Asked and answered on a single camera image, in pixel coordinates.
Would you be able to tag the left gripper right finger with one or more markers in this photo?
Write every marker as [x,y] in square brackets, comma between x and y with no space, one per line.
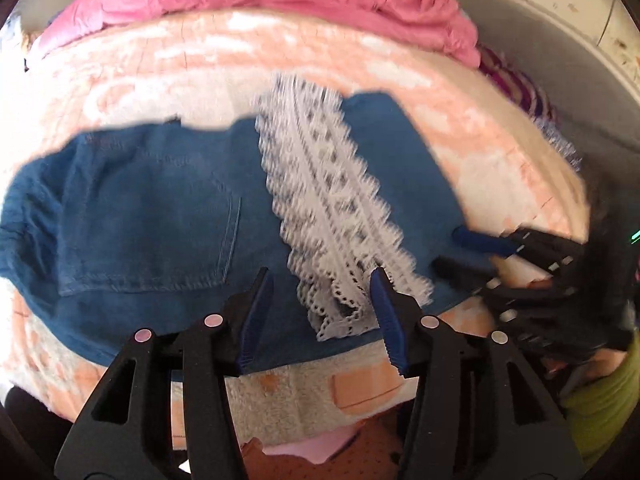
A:
[480,411]

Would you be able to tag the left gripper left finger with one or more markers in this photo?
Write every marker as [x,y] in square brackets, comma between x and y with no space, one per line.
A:
[161,410]

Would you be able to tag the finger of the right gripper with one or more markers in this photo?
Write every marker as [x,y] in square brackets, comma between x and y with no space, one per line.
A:
[484,243]
[462,276]

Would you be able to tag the blue denim lace pants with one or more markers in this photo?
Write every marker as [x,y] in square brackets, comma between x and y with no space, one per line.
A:
[152,226]

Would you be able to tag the right green sleeve forearm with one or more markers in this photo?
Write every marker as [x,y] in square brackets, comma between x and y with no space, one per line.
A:
[597,413]

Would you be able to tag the blue floral pillow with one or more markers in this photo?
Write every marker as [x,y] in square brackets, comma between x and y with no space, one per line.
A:
[564,147]

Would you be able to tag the grey quilted headboard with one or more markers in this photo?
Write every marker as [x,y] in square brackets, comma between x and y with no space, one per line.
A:
[597,110]

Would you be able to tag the purple striped pillow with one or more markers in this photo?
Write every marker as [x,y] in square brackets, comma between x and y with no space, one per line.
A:
[516,85]

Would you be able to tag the orange bear fleece blanket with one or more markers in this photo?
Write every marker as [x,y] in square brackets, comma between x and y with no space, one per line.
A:
[206,68]

